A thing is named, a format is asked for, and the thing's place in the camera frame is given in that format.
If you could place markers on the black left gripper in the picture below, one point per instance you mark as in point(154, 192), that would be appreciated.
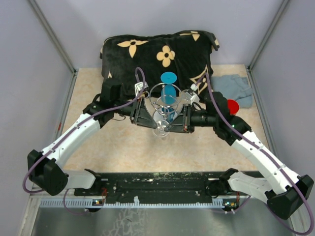
point(140, 114)

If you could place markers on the red plastic wine glass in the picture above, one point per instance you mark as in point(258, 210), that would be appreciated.
point(233, 106)

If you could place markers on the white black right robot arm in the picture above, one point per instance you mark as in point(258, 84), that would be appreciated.
point(282, 189)

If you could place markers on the clear wine glass right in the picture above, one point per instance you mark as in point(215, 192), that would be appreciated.
point(183, 96)

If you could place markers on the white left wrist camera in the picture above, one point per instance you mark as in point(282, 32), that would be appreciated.
point(140, 86)

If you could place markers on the clear wine glass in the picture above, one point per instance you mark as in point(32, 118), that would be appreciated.
point(163, 117)
point(183, 96)

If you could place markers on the blue plastic wine glass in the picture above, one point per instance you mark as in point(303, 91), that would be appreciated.
point(168, 93)

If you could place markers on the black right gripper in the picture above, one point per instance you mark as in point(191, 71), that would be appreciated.
point(178, 125)

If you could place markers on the clear wine glass front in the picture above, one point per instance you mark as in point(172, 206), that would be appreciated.
point(163, 117)

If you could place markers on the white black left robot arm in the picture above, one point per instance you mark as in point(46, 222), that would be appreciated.
point(45, 167)

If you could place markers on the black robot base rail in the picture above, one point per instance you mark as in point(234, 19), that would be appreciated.
point(159, 187)

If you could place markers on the chrome wire wine glass rack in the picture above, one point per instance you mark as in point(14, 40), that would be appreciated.
point(156, 101)

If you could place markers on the grey blue cloth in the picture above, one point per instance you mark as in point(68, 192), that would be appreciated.
point(234, 87)

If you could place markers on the black floral blanket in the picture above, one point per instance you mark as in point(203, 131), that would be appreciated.
point(185, 53)

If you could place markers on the grey slotted cable duct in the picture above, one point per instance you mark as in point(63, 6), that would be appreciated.
point(95, 203)

